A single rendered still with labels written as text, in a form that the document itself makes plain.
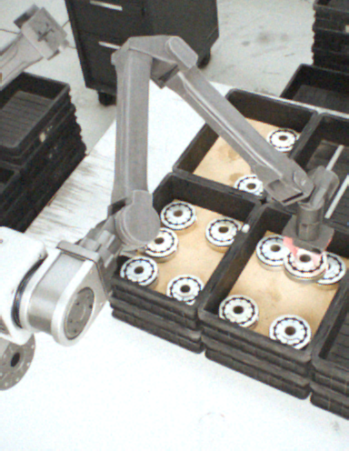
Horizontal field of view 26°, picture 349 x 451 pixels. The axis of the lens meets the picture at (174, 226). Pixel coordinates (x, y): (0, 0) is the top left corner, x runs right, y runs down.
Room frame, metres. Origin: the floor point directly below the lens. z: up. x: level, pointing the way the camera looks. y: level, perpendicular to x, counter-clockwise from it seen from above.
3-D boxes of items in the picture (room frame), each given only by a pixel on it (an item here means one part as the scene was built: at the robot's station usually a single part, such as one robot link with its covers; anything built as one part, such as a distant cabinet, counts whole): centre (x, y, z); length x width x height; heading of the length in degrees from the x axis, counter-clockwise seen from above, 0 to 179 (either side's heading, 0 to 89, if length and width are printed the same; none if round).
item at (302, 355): (1.12, -0.25, 0.92); 0.40 x 0.30 x 0.02; 143
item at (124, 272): (1.25, 0.11, 0.86); 0.10 x 0.10 x 0.01
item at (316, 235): (1.07, -0.30, 1.16); 0.10 x 0.07 x 0.07; 52
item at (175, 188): (1.30, -0.01, 0.87); 0.40 x 0.30 x 0.11; 143
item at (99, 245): (0.84, 0.15, 1.45); 0.09 x 0.08 x 0.12; 55
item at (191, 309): (1.30, -0.01, 0.92); 0.40 x 0.30 x 0.02; 143
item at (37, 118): (2.37, 0.55, 0.37); 0.40 x 0.30 x 0.45; 145
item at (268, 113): (1.62, -0.25, 0.87); 0.40 x 0.30 x 0.11; 143
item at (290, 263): (1.07, -0.29, 1.04); 0.10 x 0.10 x 0.01
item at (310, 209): (1.08, -0.30, 1.22); 0.07 x 0.06 x 0.07; 144
